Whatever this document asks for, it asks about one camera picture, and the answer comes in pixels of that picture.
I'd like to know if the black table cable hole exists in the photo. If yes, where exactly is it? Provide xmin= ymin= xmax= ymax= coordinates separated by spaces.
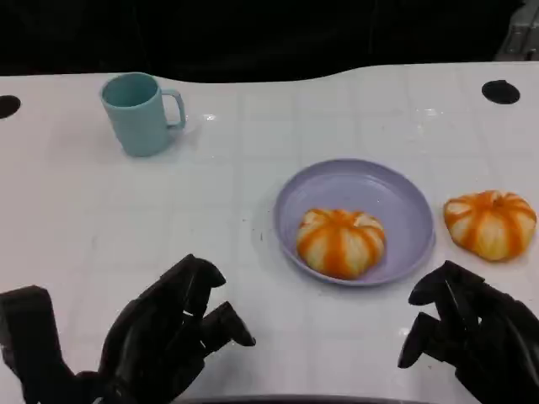
xmin=481 ymin=79 xmax=520 ymax=104
xmin=0 ymin=94 xmax=22 ymax=120

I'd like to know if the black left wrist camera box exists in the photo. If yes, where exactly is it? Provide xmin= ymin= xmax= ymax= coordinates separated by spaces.
xmin=0 ymin=285 xmax=81 ymax=404

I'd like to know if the pale green mug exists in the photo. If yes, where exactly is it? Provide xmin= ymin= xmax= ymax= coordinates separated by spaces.
xmin=99 ymin=72 xmax=187 ymax=158

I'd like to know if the lilac plate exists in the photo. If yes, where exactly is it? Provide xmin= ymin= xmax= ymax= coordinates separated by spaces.
xmin=273 ymin=158 xmax=435 ymax=288

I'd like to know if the orange and white bread roll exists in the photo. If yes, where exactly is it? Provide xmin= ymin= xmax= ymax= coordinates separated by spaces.
xmin=296 ymin=208 xmax=387 ymax=280
xmin=443 ymin=189 xmax=538 ymax=263

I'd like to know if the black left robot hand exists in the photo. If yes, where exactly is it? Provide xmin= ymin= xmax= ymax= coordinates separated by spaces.
xmin=99 ymin=253 xmax=257 ymax=401

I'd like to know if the grey machine frame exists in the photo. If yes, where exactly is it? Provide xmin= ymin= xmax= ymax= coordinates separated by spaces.
xmin=496 ymin=0 xmax=539 ymax=62

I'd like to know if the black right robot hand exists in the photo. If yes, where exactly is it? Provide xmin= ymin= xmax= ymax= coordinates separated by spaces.
xmin=398 ymin=259 xmax=539 ymax=404

